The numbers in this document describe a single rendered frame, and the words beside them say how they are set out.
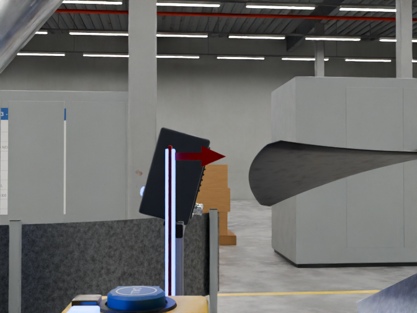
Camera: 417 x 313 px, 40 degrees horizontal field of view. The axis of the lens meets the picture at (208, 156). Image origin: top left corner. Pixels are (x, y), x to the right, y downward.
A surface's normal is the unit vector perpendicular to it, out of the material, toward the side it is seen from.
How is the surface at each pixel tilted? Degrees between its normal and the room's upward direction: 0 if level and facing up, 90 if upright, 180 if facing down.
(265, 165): 163
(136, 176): 90
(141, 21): 90
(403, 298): 55
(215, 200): 90
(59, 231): 90
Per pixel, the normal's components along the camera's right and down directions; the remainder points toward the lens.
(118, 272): 0.57, -0.02
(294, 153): -0.01, 0.97
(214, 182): 0.12, -0.02
